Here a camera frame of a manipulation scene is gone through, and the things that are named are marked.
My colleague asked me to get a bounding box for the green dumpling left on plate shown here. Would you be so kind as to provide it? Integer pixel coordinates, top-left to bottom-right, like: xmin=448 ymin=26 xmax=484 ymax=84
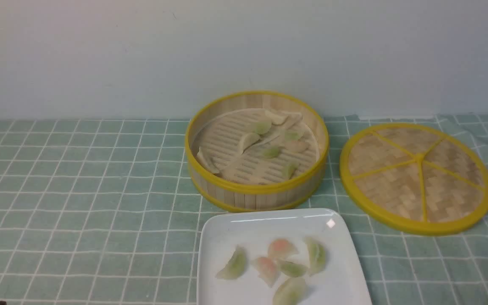
xmin=216 ymin=245 xmax=248 ymax=280

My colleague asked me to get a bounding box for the green dumpling steamer centre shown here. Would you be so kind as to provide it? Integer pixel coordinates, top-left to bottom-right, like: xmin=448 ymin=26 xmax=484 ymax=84
xmin=261 ymin=146 xmax=281 ymax=159

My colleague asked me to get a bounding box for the white dumpling steamer top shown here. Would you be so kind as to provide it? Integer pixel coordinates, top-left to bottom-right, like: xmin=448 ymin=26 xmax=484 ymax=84
xmin=264 ymin=109 xmax=289 ymax=125

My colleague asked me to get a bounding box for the white dumpling steamer right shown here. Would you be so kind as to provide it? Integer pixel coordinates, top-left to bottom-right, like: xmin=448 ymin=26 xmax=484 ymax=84
xmin=282 ymin=140 xmax=310 ymax=154

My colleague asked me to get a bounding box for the green dumpling steamer bottom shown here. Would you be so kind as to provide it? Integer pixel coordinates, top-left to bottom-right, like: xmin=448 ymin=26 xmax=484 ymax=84
xmin=281 ymin=161 xmax=299 ymax=180

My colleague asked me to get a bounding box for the green dumpling bottom on plate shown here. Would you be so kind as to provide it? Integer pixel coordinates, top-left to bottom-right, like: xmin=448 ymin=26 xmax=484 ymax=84
xmin=272 ymin=277 xmax=308 ymax=305

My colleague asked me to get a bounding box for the white dumpling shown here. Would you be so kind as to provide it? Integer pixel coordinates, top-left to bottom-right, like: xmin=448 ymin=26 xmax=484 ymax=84
xmin=237 ymin=133 xmax=261 ymax=155
xmin=196 ymin=146 xmax=220 ymax=175

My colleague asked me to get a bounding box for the green dumpling steamer right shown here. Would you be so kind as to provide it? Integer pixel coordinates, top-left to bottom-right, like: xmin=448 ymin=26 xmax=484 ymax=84
xmin=283 ymin=130 xmax=305 ymax=142

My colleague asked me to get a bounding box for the white dumpling steamer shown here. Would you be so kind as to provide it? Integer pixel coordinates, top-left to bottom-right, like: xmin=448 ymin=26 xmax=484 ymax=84
xmin=264 ymin=109 xmax=289 ymax=125
xmin=282 ymin=140 xmax=310 ymax=154

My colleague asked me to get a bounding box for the green dumpling in steamer top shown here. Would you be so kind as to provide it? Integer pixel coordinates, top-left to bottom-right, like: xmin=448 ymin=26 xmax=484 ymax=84
xmin=250 ymin=120 xmax=272 ymax=136

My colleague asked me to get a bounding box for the yellow-rimmed bamboo steamer basket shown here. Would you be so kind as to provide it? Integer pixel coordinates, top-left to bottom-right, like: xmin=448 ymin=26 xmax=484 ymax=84
xmin=185 ymin=91 xmax=329 ymax=212

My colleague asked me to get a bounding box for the white square plate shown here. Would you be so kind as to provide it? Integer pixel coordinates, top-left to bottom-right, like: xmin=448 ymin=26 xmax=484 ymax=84
xmin=196 ymin=208 xmax=372 ymax=305

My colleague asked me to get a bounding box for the white steamer liner sheet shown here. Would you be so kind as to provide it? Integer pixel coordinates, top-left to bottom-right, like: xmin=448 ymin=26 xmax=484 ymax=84
xmin=191 ymin=108 xmax=324 ymax=185

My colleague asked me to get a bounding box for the small green dumpling on plate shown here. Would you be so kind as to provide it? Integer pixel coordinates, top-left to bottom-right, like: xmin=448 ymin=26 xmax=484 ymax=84
xmin=277 ymin=259 xmax=308 ymax=278

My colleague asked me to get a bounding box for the green dumpling right on plate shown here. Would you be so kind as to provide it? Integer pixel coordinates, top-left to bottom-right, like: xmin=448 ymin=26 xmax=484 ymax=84
xmin=303 ymin=237 xmax=327 ymax=276

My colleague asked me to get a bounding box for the yellow-rimmed woven steamer lid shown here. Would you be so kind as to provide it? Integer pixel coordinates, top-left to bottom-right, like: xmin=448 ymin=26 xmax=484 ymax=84
xmin=339 ymin=123 xmax=488 ymax=236

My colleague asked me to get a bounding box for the pink dumpling top on plate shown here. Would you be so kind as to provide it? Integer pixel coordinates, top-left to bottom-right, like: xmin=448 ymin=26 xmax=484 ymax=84
xmin=267 ymin=238 xmax=299 ymax=259

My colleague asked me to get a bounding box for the green dumpling steamer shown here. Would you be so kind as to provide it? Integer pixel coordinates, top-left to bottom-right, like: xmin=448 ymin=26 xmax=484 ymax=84
xmin=281 ymin=161 xmax=299 ymax=180
xmin=261 ymin=146 xmax=281 ymax=159
xmin=283 ymin=130 xmax=305 ymax=142

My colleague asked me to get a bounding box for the green checkered tablecloth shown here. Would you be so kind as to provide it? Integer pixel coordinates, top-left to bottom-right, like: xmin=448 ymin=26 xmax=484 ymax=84
xmin=0 ymin=114 xmax=488 ymax=305

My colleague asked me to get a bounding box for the pink dumpling centre on plate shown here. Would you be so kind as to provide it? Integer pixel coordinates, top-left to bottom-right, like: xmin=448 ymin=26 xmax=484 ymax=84
xmin=251 ymin=256 xmax=280 ymax=288

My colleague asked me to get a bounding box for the pink dumpling on plate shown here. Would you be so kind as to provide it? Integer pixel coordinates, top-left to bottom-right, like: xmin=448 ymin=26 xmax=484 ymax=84
xmin=267 ymin=238 xmax=299 ymax=259
xmin=251 ymin=256 xmax=280 ymax=288

